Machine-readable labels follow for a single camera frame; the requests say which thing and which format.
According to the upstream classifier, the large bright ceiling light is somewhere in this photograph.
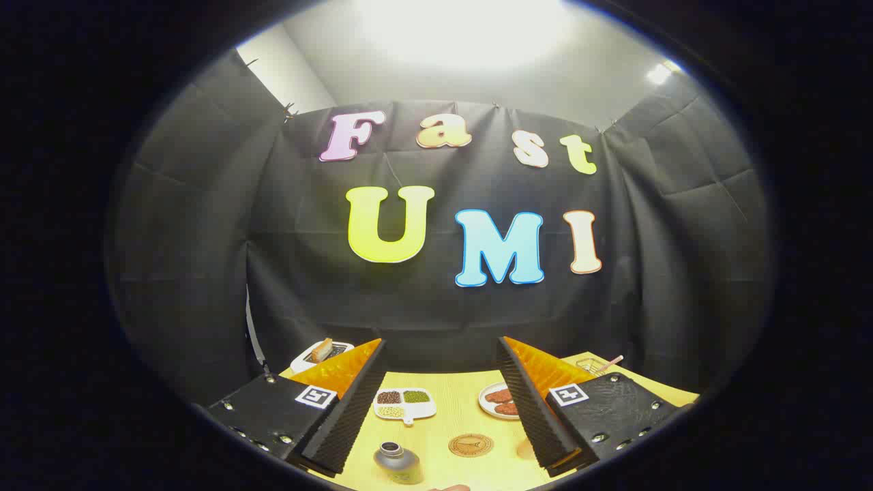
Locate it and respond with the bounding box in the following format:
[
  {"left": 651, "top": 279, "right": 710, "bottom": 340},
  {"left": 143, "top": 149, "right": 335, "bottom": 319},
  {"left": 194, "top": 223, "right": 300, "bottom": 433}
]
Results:
[{"left": 355, "top": 0, "right": 574, "bottom": 69}]

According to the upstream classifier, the small ceiling light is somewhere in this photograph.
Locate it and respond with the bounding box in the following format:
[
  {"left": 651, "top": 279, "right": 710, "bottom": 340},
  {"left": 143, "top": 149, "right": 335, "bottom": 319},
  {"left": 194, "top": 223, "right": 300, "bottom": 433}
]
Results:
[{"left": 647, "top": 60, "right": 683, "bottom": 86}]

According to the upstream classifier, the wooden table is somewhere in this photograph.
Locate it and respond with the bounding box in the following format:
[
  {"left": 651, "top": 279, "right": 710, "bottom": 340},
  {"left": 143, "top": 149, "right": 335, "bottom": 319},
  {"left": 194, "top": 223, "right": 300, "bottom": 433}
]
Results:
[{"left": 278, "top": 351, "right": 700, "bottom": 491}]

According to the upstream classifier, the white toaster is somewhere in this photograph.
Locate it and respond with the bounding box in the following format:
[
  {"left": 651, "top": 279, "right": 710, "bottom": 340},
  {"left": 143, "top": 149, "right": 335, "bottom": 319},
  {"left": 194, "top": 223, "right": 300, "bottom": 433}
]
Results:
[{"left": 290, "top": 340, "right": 355, "bottom": 374}]

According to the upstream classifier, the silver bottle with green label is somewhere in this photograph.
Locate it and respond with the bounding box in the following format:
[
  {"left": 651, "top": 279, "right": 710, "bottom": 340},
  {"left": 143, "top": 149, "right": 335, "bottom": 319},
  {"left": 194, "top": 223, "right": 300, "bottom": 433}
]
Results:
[{"left": 373, "top": 441, "right": 425, "bottom": 485}]

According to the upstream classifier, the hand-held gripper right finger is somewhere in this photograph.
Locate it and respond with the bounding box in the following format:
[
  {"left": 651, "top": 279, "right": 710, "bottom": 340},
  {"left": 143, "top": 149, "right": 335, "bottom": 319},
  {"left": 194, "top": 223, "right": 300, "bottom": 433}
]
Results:
[{"left": 497, "top": 336, "right": 683, "bottom": 478}]

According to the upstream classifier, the white oval plate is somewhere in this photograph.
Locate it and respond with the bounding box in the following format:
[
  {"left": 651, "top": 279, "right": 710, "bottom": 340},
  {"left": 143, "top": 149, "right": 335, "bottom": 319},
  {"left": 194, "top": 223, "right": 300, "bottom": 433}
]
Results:
[{"left": 477, "top": 382, "right": 522, "bottom": 419}]

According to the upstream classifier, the white divided dish with beans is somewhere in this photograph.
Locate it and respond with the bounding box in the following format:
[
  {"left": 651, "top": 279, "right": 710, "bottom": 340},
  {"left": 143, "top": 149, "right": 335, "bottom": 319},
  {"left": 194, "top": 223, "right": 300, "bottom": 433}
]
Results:
[{"left": 372, "top": 387, "right": 437, "bottom": 426}]

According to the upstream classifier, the round cork coaster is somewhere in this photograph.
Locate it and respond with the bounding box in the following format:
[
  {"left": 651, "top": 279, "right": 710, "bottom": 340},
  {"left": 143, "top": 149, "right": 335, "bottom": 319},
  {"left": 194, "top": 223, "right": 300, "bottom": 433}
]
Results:
[{"left": 448, "top": 433, "right": 494, "bottom": 458}]

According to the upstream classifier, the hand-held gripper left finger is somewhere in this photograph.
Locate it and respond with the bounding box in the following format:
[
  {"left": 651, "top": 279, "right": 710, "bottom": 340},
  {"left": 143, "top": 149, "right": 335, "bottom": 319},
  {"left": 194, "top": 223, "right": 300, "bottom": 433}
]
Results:
[{"left": 205, "top": 338, "right": 388, "bottom": 478}]

